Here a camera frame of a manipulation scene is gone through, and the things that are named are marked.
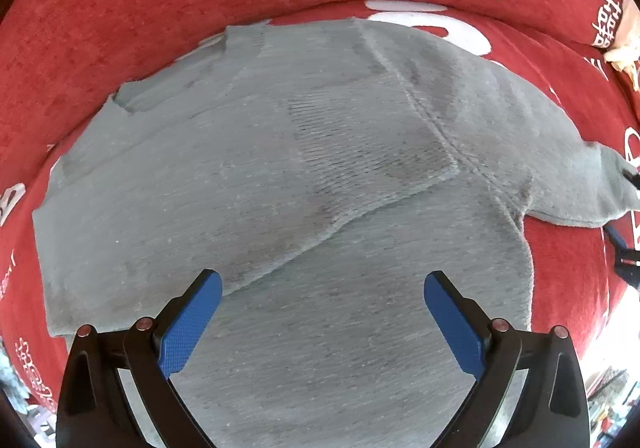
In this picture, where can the grey knitted sweater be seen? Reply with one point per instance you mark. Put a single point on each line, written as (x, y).
(300, 152)

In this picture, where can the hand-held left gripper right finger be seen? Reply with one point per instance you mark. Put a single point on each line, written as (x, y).
(452, 318)

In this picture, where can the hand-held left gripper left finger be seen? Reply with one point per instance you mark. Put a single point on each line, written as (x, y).
(192, 318)

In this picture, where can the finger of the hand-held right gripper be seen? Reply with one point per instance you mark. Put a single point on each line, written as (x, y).
(633, 176)
(627, 268)

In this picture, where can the beige patterned cloth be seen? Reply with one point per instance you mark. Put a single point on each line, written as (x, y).
(627, 47)

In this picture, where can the red printed sofa cover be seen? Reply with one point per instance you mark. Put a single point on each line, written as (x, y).
(150, 2)

